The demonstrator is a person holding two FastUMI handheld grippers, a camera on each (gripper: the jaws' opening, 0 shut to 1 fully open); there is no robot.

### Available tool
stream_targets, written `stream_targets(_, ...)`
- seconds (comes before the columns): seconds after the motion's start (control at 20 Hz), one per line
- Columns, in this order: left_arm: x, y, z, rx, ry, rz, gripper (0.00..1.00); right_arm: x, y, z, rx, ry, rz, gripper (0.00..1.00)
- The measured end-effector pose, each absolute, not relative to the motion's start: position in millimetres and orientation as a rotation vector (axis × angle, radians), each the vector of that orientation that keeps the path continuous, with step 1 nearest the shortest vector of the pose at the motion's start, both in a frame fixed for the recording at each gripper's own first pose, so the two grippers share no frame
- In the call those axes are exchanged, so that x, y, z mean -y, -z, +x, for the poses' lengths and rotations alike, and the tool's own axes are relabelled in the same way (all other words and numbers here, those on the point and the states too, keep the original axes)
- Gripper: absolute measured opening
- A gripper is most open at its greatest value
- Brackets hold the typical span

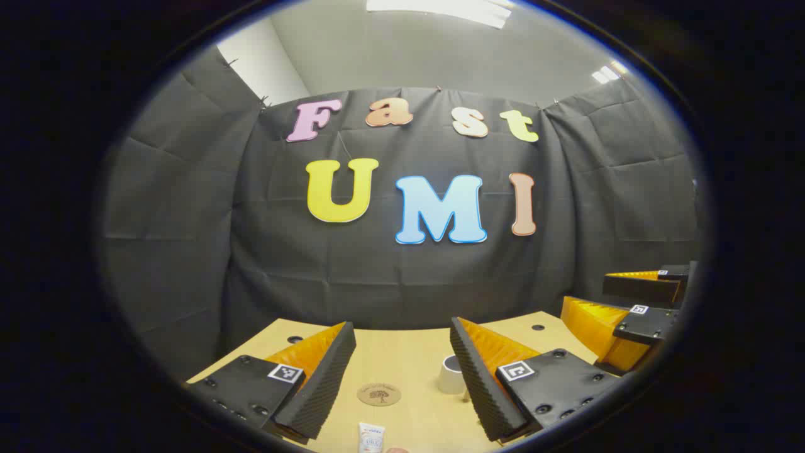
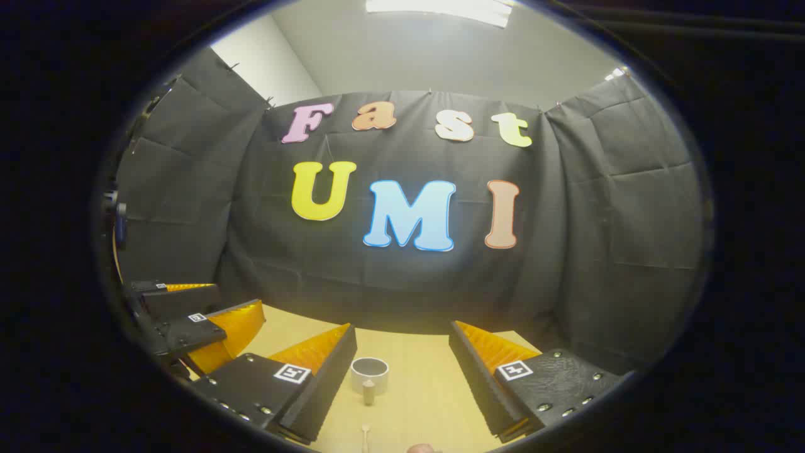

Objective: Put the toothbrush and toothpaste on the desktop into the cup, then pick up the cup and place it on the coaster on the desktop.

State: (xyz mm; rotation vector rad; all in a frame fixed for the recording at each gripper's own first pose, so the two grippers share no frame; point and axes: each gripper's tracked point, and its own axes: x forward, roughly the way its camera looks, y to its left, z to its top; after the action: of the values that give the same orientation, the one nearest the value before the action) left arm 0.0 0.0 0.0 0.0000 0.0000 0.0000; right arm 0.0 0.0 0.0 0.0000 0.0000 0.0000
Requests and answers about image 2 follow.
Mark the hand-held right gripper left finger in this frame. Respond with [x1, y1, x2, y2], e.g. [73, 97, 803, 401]
[189, 323, 358, 445]

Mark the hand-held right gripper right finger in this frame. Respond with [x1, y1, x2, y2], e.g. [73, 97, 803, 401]
[448, 320, 623, 444]

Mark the white cup with wooden handle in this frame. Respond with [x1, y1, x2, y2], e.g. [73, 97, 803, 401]
[350, 357, 389, 406]

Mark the light wooden desktop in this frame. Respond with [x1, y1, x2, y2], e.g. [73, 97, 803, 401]
[189, 304, 543, 453]

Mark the black backdrop cloth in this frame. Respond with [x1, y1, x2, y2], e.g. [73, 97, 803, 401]
[112, 47, 706, 373]

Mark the long ceiling light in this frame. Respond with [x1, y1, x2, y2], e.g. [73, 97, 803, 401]
[366, 0, 513, 29]

